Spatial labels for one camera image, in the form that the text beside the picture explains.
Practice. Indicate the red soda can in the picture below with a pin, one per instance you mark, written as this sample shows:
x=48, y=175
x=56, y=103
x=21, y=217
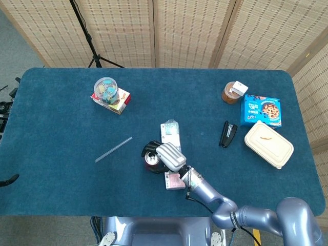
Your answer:
x=151, y=160

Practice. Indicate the blue table mat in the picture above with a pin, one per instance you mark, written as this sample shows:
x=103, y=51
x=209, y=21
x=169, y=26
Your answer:
x=64, y=179

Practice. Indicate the clear jar of binder clips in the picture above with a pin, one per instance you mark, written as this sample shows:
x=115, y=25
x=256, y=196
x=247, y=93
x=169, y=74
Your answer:
x=106, y=89

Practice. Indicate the blue-grey robot torso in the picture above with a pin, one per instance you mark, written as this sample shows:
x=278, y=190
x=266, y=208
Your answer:
x=159, y=230

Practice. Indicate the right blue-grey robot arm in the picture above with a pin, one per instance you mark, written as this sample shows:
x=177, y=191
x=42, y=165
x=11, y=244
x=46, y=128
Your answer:
x=256, y=215

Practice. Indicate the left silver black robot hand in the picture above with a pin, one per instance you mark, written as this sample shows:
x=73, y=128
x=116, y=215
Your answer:
x=10, y=179

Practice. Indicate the black tripod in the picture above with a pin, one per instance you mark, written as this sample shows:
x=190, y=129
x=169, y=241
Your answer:
x=88, y=38

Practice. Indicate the bamboo folding screen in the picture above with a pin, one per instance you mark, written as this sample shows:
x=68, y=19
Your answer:
x=192, y=30

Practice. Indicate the blue cookie box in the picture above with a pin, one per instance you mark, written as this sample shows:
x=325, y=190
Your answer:
x=258, y=110

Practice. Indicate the black stapler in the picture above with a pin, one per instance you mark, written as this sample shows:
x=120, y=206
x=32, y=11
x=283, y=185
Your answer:
x=229, y=130

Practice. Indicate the clear plastic straw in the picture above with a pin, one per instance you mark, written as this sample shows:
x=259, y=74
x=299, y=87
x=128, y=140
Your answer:
x=113, y=149

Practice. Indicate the cream lidded food container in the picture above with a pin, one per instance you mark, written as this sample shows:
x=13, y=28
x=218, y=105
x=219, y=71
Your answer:
x=269, y=148

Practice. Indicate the clear jar of rubber bands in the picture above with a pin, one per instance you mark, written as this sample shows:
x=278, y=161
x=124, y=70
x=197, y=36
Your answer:
x=227, y=98

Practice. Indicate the red white carton box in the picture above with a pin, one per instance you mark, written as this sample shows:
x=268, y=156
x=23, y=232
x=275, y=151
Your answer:
x=123, y=103

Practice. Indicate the black equipment pile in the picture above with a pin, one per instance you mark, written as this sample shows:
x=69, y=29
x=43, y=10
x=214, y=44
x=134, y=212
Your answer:
x=3, y=107

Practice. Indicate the small white box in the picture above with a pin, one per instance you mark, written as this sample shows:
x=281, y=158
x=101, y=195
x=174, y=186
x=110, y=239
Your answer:
x=239, y=88

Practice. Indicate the long white packet strip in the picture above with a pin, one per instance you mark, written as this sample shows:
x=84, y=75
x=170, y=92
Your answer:
x=170, y=130

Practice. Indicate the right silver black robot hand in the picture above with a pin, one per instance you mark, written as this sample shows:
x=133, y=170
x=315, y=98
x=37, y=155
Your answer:
x=170, y=156

